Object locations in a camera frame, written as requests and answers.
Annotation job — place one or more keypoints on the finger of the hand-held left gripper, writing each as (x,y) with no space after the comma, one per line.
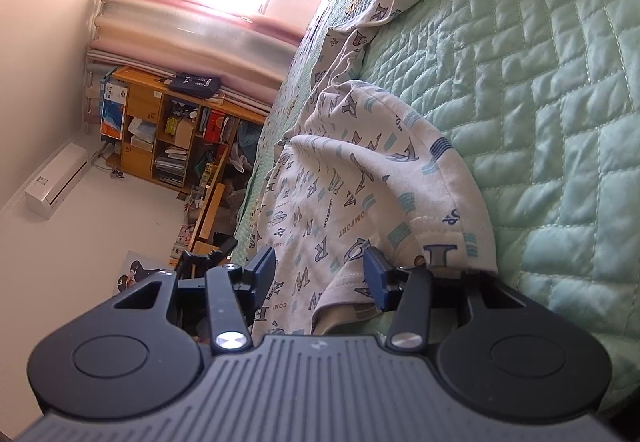
(226,244)

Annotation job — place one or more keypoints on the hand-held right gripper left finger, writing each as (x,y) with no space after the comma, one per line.
(262,269)

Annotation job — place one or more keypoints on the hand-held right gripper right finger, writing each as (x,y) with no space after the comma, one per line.
(375,282)

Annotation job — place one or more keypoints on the white letter-print garment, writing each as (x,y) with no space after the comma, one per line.
(360,192)

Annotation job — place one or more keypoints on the wooden desk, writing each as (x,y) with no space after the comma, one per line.
(210,217)

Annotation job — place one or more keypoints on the blue bag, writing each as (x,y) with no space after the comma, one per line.
(248,136)

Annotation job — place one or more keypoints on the wooden bookshelf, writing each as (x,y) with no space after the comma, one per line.
(165,131)

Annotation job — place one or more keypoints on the white air conditioner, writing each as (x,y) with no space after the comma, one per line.
(57,179)

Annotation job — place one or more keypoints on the navy tote bag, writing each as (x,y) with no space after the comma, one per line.
(195,84)

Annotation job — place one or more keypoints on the blue and white box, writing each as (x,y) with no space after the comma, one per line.
(114,109)

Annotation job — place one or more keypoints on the pink curtain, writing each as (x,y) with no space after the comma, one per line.
(200,51)

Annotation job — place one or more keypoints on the green quilted bee bedspread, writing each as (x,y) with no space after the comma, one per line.
(540,121)

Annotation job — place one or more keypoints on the wall poster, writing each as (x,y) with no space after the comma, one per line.
(137,272)

